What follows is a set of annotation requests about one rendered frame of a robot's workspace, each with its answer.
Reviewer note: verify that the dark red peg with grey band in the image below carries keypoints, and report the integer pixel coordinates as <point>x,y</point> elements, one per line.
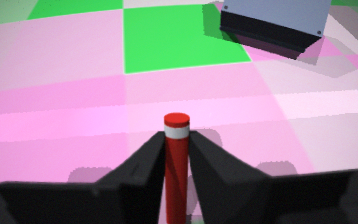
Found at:
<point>176,127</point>

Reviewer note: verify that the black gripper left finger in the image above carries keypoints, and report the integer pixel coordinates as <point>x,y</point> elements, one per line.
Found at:
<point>128,194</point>

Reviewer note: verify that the pale blue square panel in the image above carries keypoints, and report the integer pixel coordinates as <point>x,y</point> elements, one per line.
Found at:
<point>291,24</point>

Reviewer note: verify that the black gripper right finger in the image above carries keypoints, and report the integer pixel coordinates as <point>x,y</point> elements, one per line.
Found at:
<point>231,191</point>

